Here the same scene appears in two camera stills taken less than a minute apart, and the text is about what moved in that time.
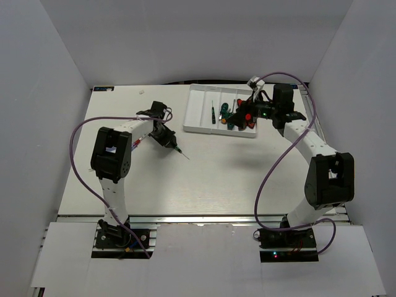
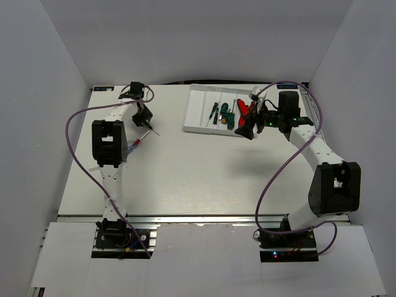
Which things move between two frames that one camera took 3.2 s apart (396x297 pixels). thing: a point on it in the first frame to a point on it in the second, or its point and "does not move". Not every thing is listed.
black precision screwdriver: (177, 148) to (215, 107)
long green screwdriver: (231, 125) does not move
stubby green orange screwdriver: (224, 113) does not move
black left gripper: (170, 136) to (147, 114)
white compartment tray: (208, 106) does not move
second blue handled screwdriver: (135, 143) does not move
